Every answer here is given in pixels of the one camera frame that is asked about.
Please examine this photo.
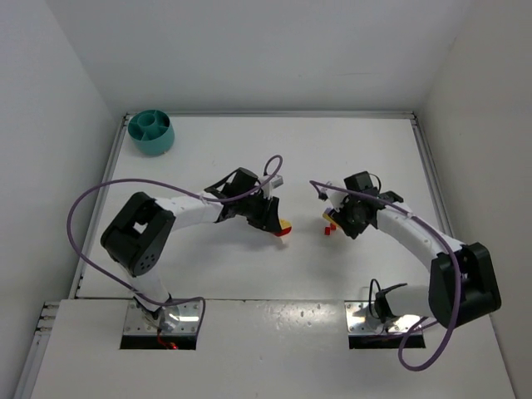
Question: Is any short yellow lego brick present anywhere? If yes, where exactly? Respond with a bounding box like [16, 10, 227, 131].
[279, 219, 292, 229]

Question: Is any red lego brick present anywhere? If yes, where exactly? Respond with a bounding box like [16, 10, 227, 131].
[274, 225, 292, 237]

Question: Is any long yellow lego brick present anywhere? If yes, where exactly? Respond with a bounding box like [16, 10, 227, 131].
[323, 211, 337, 224]

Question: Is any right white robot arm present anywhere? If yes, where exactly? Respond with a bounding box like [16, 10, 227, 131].
[323, 171, 502, 328]

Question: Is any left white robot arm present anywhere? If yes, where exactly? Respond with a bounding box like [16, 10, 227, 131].
[101, 168, 292, 332]

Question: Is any teal divided round container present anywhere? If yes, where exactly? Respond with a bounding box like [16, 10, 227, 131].
[127, 110, 175, 156]

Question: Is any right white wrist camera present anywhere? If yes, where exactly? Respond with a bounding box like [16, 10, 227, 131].
[318, 182, 348, 210]

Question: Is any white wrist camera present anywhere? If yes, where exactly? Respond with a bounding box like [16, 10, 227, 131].
[259, 175, 283, 199]
[318, 182, 348, 210]

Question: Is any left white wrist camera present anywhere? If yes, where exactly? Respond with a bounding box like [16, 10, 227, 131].
[259, 175, 283, 199]

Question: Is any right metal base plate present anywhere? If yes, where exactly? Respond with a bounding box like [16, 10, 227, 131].
[344, 301, 421, 337]

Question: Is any metal base plate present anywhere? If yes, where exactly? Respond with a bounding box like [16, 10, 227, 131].
[123, 300, 202, 336]
[344, 301, 421, 337]

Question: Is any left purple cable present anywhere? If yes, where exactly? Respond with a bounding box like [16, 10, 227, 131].
[66, 155, 207, 325]

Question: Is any purple cable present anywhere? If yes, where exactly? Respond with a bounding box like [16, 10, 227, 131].
[309, 179, 465, 371]
[66, 155, 207, 325]

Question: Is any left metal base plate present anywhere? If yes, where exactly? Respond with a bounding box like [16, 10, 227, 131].
[123, 300, 202, 336]

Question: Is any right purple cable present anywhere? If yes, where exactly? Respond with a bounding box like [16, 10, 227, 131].
[309, 179, 465, 371]

